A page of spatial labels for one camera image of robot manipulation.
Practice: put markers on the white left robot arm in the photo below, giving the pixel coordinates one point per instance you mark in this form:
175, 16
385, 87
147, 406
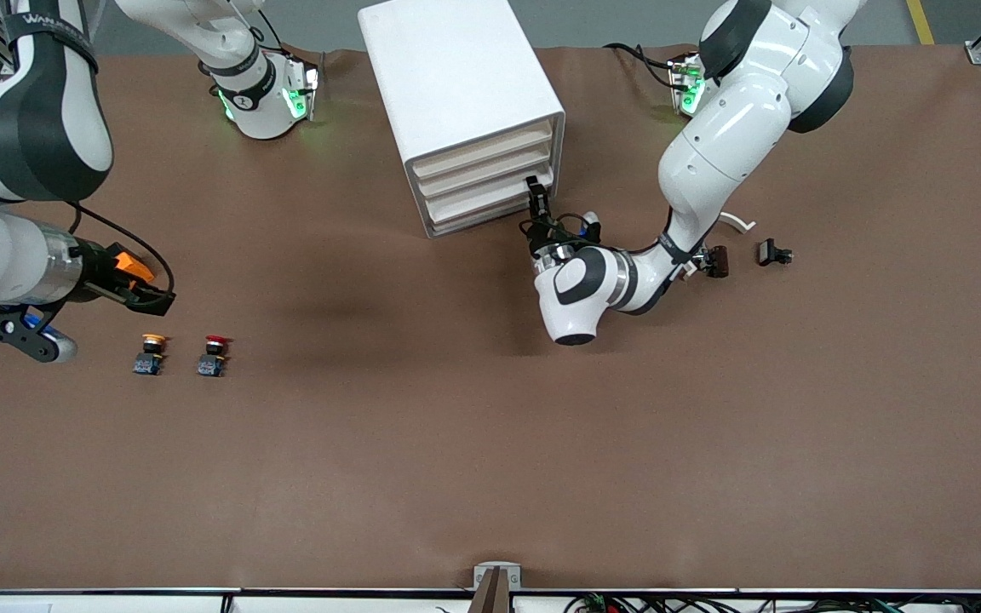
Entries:
712, 145

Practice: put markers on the red push button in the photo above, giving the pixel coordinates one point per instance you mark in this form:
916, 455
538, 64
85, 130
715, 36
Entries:
211, 364

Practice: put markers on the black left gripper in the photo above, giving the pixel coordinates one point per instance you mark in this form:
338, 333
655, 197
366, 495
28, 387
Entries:
544, 233

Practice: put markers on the brown table cover sheet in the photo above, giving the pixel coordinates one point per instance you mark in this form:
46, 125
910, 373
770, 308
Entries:
490, 426

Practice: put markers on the orange box with hole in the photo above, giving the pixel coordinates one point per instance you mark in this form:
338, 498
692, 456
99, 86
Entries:
134, 268

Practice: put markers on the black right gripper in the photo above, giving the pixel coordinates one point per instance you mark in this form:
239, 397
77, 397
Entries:
99, 271

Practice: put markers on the grey metal bracket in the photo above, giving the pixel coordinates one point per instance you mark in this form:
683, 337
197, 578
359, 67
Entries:
507, 575

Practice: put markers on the white curved plastic clamp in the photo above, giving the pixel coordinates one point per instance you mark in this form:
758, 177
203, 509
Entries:
737, 221

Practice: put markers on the brown knob with metal bolt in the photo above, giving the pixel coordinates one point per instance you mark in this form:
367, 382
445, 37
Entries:
719, 261

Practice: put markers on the yellow push button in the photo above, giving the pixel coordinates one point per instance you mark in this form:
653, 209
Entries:
150, 364

